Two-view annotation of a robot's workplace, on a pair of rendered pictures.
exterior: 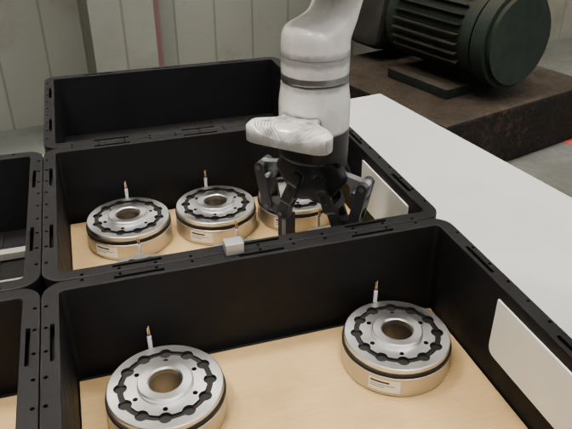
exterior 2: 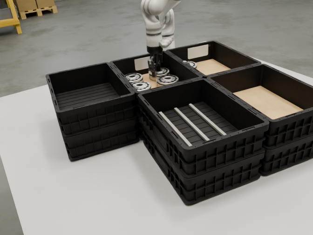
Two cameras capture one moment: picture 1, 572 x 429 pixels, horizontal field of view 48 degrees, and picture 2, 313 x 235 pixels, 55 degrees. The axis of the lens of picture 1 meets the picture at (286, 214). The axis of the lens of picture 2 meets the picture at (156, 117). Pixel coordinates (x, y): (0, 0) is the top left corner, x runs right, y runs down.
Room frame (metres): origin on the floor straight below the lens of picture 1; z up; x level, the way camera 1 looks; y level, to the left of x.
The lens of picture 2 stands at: (0.74, 1.35, 1.45)
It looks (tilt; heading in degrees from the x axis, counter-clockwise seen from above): 31 degrees down; 267
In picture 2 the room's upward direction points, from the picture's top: 4 degrees counter-clockwise
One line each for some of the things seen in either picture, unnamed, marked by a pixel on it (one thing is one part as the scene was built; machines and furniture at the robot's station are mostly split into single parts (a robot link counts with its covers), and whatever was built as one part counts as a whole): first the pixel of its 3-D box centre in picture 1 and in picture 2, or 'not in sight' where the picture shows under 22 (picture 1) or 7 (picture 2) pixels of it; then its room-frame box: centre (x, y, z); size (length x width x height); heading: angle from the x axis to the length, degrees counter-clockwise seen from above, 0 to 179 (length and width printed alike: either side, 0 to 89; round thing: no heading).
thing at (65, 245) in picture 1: (226, 225); (153, 81); (0.67, 0.07, 0.87); 0.40 x 0.30 x 0.11; 108
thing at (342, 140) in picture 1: (313, 159); (155, 52); (0.64, -0.03, 0.97); 0.08 x 0.08 x 0.09
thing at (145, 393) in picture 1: (165, 382); not in sight; (0.41, 0.10, 0.86); 0.05 x 0.05 x 0.01
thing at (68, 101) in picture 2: (183, 132); (89, 96); (0.95, 0.16, 0.87); 0.40 x 0.30 x 0.11; 108
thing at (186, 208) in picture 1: (215, 205); (139, 86); (0.73, 0.09, 0.86); 0.10 x 0.10 x 0.01
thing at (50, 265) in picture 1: (225, 188); (152, 71); (0.67, 0.07, 0.92); 0.40 x 0.30 x 0.02; 108
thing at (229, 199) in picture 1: (215, 202); (139, 85); (0.73, 0.09, 0.86); 0.05 x 0.05 x 0.01
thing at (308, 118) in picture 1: (306, 102); (157, 38); (0.63, -0.02, 1.04); 0.11 x 0.09 x 0.06; 154
